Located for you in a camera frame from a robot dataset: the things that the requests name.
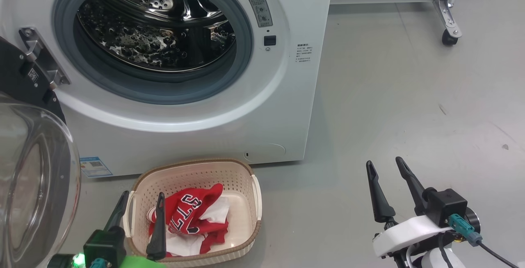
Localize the black text notice sticker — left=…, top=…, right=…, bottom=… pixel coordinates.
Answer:
left=296, top=43, right=315, bottom=64

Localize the glass washing machine door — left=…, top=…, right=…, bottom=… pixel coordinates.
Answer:
left=0, top=36, right=81, bottom=268

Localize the metal partition leg bracket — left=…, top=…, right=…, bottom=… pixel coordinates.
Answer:
left=434, top=0, right=464, bottom=39

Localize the metal door hinge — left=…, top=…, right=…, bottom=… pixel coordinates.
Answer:
left=18, top=27, right=71, bottom=90

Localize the cream perforated laundry basket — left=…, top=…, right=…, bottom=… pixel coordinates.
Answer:
left=122, top=159, right=262, bottom=268

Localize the black caster wheel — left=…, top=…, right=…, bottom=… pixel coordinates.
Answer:
left=442, top=29, right=459, bottom=46

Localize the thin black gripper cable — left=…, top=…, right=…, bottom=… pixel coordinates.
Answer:
left=478, top=241, right=521, bottom=268

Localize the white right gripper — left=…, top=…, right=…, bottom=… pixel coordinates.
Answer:
left=366, top=157, right=454, bottom=258

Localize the red and white jersey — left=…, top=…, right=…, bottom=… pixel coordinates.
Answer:
left=148, top=183, right=230, bottom=257

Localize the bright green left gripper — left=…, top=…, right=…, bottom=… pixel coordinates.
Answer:
left=103, top=191, right=167, bottom=268

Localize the grey warning sticker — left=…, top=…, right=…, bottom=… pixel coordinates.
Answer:
left=244, top=0, right=274, bottom=28

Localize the white front-load washing machine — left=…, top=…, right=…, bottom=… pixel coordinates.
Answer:
left=0, top=0, right=335, bottom=178

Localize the blue energy label sticker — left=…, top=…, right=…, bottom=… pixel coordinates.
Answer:
left=80, top=156, right=113, bottom=178

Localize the steel washer drum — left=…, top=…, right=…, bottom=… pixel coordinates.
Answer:
left=76, top=0, right=237, bottom=72

